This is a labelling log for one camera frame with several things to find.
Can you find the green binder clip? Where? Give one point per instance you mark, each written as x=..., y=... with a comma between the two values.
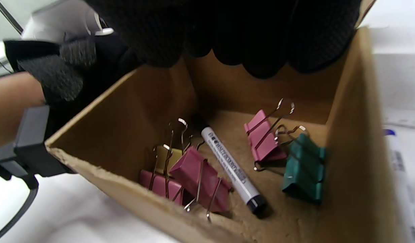
x=305, y=168

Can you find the black capped white marker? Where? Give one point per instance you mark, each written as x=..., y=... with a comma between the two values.
x=227, y=162

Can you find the person's left forearm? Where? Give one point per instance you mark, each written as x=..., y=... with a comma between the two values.
x=15, y=108

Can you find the pink binder clip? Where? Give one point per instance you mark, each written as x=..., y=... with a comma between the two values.
x=261, y=138
x=156, y=184
x=200, y=175

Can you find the person's right hand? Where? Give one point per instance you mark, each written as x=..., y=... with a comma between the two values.
x=227, y=27

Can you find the clear plastic ruler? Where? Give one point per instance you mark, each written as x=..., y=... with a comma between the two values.
x=406, y=119

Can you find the yellow binder clip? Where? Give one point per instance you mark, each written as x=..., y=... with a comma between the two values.
x=173, y=157

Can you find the blue capped white marker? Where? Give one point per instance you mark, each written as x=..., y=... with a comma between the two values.
x=399, y=162

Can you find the brown cardboard mailer box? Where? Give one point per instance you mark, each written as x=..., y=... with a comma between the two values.
x=126, y=121

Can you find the grey white controller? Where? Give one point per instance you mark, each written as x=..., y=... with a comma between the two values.
x=59, y=17

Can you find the person's left hand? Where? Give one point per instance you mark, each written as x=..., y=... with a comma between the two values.
x=106, y=64

